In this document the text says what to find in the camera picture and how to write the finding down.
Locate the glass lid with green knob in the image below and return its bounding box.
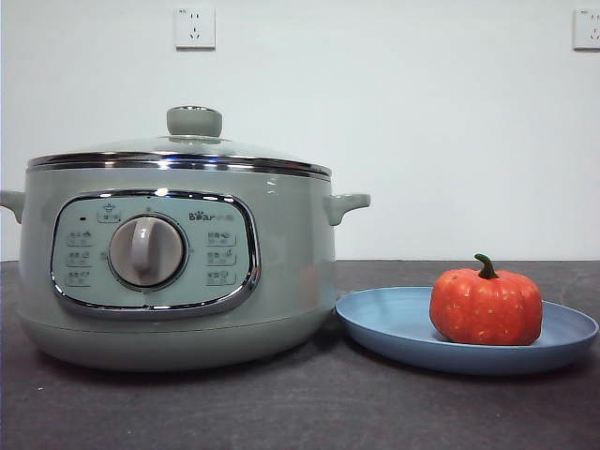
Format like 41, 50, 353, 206
26, 105, 332, 179

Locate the small orange pumpkin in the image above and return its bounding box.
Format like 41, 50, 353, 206
428, 253, 545, 347

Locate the pale green electric steamer pot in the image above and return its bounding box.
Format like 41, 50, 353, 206
0, 162, 372, 374

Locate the blue round plate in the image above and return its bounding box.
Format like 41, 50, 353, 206
334, 286, 600, 376

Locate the white wall socket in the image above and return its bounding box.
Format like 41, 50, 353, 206
174, 7, 218, 52
572, 7, 600, 52

